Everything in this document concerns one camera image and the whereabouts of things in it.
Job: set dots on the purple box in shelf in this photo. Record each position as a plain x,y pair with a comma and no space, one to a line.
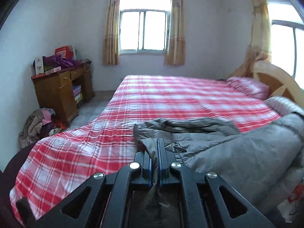
76,90

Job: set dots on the window with bright light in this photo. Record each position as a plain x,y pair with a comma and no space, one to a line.
144,26

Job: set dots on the left beige curtain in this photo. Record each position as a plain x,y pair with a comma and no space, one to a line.
110,50

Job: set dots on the flat red white box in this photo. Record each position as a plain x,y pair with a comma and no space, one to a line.
53,70

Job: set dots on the purple clothes on desk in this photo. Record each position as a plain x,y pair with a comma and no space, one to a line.
58,61

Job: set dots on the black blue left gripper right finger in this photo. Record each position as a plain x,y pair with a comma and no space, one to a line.
205,199

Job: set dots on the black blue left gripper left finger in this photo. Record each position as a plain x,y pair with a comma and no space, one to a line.
102,200

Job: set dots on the pile of clothes on floor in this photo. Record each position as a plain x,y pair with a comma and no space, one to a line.
40,124

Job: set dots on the yellow box in shelf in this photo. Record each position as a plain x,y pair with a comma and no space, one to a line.
78,98

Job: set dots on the white carton box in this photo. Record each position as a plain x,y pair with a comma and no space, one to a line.
38,65

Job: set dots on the red gift box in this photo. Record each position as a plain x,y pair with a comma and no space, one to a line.
66,52

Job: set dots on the grey folded quilt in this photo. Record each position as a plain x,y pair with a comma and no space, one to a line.
263,164

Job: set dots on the side beige curtain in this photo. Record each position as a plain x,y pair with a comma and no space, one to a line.
259,48

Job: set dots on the red white plaid bedspread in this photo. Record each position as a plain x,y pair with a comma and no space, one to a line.
58,164

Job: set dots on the brown wooden desk cabinet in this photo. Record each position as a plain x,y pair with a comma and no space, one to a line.
55,91

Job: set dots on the right beige curtain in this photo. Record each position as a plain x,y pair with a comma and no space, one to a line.
175,55

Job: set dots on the grey puffer down jacket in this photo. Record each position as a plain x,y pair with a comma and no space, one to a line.
157,208

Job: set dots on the side window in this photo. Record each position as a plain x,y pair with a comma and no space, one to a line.
286,36

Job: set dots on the wooden headboard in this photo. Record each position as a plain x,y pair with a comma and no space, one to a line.
280,82

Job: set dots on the pink pillow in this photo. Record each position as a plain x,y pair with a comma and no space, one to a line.
250,87

